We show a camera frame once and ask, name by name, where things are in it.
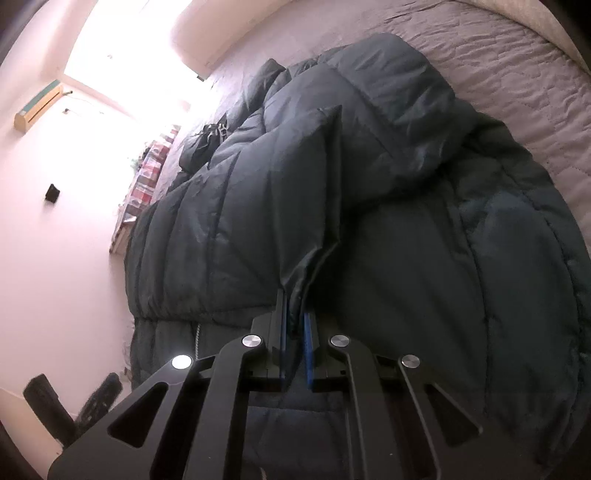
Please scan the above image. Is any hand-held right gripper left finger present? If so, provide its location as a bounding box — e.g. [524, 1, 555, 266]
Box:
[46, 288, 293, 480]

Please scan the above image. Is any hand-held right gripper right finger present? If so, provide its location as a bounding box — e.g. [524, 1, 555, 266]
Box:
[302, 310, 509, 480]

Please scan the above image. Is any dark green puffer jacket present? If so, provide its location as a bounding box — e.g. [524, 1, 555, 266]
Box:
[124, 32, 591, 480]

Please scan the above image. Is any white side table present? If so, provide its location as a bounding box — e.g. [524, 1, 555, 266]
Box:
[109, 208, 139, 254]

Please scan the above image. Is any small black bag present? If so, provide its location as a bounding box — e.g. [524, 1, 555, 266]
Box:
[179, 121, 232, 171]

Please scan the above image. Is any red checkered tablecloth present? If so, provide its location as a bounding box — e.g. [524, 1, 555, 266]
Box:
[122, 124, 182, 217]

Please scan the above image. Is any dark fuzzy object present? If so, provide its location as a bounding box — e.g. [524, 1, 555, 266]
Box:
[23, 375, 77, 448]

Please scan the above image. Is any cream headboard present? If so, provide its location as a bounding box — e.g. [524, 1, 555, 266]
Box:
[173, 0, 287, 77]

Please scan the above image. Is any purple bed sheet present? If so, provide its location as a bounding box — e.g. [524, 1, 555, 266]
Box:
[152, 0, 591, 259]

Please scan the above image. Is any wall air conditioner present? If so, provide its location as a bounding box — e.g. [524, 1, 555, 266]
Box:
[14, 79, 64, 134]

